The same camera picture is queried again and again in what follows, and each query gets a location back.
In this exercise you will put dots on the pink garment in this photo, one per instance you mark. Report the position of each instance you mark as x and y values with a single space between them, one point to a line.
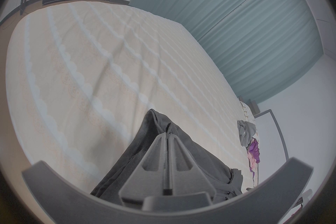
252 161

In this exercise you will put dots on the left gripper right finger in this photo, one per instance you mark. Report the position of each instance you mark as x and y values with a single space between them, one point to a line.
191 185

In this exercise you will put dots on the black T-shirt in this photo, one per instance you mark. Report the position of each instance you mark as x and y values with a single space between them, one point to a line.
126 165

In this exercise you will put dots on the purple satin garment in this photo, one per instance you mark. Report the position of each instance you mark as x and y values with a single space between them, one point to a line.
254 150

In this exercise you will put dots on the grey garment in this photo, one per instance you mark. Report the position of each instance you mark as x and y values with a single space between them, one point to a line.
248 129

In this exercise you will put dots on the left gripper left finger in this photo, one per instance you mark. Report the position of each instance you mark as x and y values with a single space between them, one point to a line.
147 183

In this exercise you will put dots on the bed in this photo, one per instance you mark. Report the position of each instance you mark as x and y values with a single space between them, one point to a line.
105 60

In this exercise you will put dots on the blue-green curtain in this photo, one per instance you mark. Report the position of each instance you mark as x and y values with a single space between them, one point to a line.
236 20

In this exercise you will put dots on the grey bedside table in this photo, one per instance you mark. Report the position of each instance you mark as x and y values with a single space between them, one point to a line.
254 106

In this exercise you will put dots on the white printed pillow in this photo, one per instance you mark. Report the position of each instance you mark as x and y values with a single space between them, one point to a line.
248 112

